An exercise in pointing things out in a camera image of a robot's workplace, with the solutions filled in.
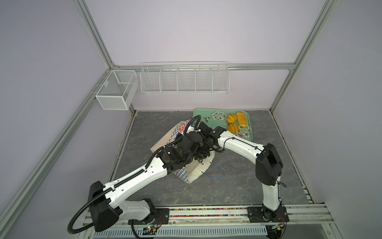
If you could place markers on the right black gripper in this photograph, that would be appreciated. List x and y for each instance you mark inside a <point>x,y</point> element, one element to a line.
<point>206,154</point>

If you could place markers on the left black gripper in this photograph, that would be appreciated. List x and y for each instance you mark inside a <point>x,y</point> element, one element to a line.
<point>180,138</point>

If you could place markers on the orange round fake bread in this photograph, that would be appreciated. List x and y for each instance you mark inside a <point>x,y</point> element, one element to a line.
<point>231,118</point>

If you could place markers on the blue checkered paper bag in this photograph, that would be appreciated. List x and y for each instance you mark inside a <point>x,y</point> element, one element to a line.
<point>197,167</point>

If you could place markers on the ridged yellow fake bread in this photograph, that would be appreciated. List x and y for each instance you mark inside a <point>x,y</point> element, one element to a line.
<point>241,119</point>

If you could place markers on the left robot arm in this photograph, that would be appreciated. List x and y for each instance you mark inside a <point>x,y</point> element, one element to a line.
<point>108,203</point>

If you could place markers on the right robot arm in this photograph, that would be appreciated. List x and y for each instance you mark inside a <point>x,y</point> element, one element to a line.
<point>268,168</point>

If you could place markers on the small yellow fake bread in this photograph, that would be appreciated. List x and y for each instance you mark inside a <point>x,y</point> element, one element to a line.
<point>233,128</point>

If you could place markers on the green floral tray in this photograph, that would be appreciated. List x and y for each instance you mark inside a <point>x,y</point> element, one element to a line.
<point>215,117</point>

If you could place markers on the small white mesh basket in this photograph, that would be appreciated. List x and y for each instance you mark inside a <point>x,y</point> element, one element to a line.
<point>118,90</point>

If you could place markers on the long white wire basket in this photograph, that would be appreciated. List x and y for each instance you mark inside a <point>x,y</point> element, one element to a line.
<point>204,77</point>

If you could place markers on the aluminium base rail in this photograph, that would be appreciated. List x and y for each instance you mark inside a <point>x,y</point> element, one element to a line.
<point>220,222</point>

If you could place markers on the aluminium frame posts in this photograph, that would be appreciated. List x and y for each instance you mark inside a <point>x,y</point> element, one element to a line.
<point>25,194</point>

